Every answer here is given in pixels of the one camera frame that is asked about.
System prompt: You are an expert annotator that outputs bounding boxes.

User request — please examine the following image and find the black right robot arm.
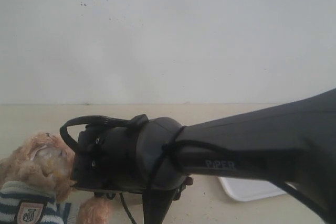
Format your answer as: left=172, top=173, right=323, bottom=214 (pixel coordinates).
left=60, top=90, right=335, bottom=223

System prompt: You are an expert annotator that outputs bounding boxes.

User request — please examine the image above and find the white rectangular tray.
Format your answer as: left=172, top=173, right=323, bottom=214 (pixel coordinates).
left=218, top=177, right=286, bottom=202

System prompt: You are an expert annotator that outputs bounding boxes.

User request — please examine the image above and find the teddy bear striped sweater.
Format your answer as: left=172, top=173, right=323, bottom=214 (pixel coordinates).
left=1, top=132, right=111, bottom=223

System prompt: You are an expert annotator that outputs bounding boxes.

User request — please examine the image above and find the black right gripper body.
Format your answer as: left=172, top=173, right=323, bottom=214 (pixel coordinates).
left=71, top=125, right=145, bottom=191

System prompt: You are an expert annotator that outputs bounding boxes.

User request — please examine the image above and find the dark wooden spoon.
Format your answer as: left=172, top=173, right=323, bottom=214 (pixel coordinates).
left=183, top=176, right=194, bottom=186

